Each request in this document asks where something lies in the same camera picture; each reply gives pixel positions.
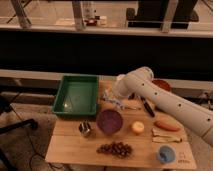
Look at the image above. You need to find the light blue towel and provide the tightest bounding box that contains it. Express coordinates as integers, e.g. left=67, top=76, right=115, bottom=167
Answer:
left=102, top=89, right=122, bottom=107

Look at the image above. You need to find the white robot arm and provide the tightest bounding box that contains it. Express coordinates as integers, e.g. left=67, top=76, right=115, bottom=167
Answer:
left=112, top=67, right=213, bottom=147

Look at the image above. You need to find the white paper cup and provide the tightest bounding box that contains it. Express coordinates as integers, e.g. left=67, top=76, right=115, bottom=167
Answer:
left=116, top=74, right=125, bottom=81

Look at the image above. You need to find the small metal cup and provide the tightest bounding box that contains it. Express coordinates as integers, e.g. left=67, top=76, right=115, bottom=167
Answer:
left=79, top=122, right=91, bottom=137

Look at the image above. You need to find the blue small cup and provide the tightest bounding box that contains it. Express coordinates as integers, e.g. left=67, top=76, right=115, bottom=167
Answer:
left=156, top=145, right=176, bottom=164

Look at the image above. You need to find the small black silver can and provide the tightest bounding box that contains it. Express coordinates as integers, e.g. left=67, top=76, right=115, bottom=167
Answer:
left=129, top=93, right=135, bottom=100

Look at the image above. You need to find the purple bowl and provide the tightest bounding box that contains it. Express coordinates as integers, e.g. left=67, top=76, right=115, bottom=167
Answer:
left=96, top=109, right=123, bottom=135

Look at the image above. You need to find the green plastic tray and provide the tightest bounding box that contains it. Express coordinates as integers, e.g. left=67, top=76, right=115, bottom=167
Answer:
left=52, top=76, right=99, bottom=117

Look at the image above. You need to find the yellow apple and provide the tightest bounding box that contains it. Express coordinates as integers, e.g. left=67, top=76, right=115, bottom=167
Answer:
left=131, top=121, right=145, bottom=135

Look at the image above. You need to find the orange red bowl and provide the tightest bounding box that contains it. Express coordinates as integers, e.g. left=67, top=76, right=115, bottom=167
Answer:
left=152, top=79, right=171, bottom=92

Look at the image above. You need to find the bunch of dark grapes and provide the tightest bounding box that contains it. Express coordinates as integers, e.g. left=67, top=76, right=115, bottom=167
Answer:
left=96, top=142, right=133, bottom=158

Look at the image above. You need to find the yellow banana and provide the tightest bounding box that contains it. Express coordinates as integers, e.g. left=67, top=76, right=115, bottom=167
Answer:
left=152, top=129, right=182, bottom=143

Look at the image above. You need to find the orange carrot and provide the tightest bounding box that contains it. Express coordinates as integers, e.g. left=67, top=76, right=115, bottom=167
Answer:
left=154, top=120, right=180, bottom=132

